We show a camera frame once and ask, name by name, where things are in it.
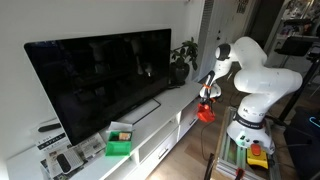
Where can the black TV foot frame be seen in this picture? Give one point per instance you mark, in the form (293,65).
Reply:
(156,107)

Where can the black leaning pole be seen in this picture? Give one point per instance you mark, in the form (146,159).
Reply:
(209,166)

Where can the black monitor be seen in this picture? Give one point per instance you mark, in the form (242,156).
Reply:
(295,46)

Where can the yellow emergency stop box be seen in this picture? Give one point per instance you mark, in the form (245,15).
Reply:
(256,160)

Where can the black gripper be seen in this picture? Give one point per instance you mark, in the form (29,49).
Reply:
(206,100)

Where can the beige item in box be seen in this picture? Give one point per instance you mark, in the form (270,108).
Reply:
(125,136)

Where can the cluttered shelf unit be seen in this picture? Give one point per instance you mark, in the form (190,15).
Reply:
(296,16)

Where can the aluminium robot base table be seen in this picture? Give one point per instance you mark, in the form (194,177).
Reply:
(230,156)

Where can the small black remote control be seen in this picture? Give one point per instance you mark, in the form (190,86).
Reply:
(63,163)

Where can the white leaflet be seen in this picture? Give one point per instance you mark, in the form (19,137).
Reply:
(76,158)

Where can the glossy magazine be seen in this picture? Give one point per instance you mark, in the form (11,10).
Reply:
(46,167)

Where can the white TV stand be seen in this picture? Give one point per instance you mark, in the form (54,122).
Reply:
(173,100)

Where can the dark round plant pot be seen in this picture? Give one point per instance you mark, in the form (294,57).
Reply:
(178,76)

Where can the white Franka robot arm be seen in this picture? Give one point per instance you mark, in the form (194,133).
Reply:
(266,83)

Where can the black tripod pole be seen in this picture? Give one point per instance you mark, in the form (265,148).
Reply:
(300,90)

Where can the green leafy plant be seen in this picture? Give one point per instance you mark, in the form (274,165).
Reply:
(186,50)

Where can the black equipment case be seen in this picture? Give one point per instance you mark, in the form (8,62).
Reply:
(300,146)

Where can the folded newspaper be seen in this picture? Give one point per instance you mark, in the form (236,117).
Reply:
(90,146)

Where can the green plastic box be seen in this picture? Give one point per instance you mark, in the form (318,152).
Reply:
(116,150)

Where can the black flat screen TV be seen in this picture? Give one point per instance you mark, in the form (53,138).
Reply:
(100,76)

